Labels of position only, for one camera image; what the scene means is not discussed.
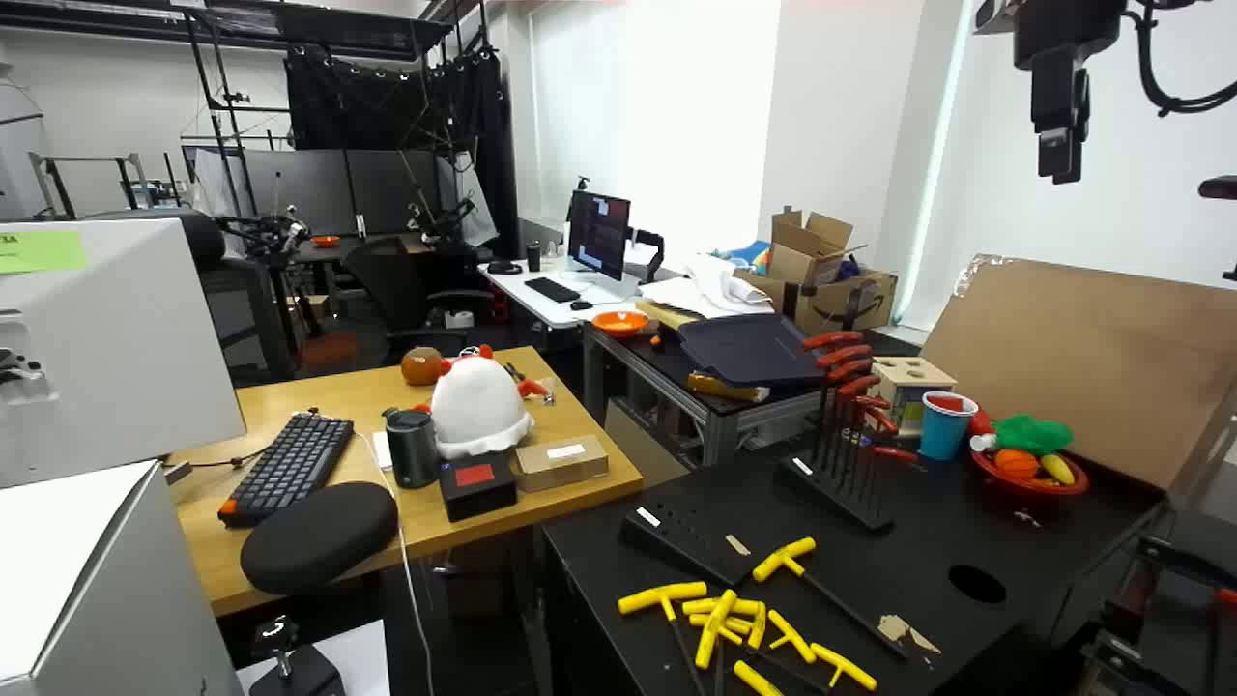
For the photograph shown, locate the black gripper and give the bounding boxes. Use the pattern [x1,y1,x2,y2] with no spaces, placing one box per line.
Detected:
[1024,59,1099,186]

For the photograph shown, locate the yellow T-handle screwdriver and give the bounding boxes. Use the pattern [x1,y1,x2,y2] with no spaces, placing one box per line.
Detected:
[767,606,820,668]
[732,656,786,696]
[615,579,711,625]
[680,597,773,654]
[807,637,880,696]
[750,533,908,642]
[692,587,741,673]

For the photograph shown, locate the black perforated holder panel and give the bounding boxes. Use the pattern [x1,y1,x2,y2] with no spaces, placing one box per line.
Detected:
[617,487,793,593]

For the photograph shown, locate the grey partition panel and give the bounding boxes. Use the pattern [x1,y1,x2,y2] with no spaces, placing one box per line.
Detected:
[189,146,447,243]

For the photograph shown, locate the large cardboard sheet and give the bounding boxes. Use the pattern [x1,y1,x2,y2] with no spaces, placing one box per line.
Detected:
[919,252,1237,496]

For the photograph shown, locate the light wooden box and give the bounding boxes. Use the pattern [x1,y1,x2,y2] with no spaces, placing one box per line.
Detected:
[869,353,960,436]

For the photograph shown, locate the green toy vegetable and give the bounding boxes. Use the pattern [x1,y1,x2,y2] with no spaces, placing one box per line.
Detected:
[992,411,1075,458]

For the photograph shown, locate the orange toy fruit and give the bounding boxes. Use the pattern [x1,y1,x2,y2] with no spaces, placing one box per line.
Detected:
[988,445,1043,487]

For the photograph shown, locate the orange toy bowl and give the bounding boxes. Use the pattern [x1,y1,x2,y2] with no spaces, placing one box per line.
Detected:
[970,445,1093,507]

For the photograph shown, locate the white paper stack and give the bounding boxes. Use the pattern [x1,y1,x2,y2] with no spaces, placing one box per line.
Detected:
[642,248,778,324]

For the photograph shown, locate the black screwdriver stand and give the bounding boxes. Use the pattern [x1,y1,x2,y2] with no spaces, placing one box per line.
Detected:
[773,441,897,538]

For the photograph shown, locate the grey metal table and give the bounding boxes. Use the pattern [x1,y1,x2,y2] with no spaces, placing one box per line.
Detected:
[581,320,829,476]

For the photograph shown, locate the black computer monitor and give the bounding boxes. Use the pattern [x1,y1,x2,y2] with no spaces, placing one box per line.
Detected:
[563,186,633,281]

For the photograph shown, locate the tan wood chip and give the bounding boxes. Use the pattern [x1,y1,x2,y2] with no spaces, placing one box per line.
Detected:
[874,612,942,663]

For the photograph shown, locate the small black keyboard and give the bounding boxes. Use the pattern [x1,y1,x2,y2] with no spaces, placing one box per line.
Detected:
[521,275,588,310]

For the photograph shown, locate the tan flat box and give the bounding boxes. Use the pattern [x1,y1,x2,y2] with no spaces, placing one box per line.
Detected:
[512,435,611,496]

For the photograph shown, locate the black office chair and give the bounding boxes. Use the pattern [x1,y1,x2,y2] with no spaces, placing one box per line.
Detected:
[342,228,517,360]
[177,209,303,383]

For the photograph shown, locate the orange ball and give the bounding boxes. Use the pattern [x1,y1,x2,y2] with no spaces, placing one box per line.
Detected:
[397,344,458,389]

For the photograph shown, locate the black curtain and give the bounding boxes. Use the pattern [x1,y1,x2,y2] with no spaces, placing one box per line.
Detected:
[282,44,521,254]

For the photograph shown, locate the black box red label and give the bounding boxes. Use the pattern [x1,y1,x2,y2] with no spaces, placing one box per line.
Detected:
[436,453,521,527]

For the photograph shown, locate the black cylinder speaker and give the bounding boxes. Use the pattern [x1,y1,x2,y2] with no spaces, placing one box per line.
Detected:
[384,402,443,493]

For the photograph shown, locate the wooden desk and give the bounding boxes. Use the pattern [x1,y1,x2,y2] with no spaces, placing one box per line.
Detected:
[166,344,648,619]

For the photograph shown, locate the black keyboard orange trim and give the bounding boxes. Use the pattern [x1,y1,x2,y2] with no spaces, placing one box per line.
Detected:
[213,411,360,531]

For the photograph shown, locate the black round cushion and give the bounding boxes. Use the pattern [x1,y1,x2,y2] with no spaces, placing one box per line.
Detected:
[235,480,401,601]

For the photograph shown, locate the black knob stand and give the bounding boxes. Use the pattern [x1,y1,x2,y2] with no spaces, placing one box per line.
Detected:
[244,616,348,696]

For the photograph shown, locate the tall white box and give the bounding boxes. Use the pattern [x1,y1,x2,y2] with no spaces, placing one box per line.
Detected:
[0,214,246,493]

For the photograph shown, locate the green sticky note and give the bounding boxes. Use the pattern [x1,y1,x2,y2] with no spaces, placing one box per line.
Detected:
[0,228,94,279]

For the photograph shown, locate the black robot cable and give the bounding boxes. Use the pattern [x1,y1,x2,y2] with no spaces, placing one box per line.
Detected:
[1125,0,1237,119]

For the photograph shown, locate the black equipment frame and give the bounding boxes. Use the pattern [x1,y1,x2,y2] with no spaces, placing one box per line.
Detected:
[1079,507,1237,696]

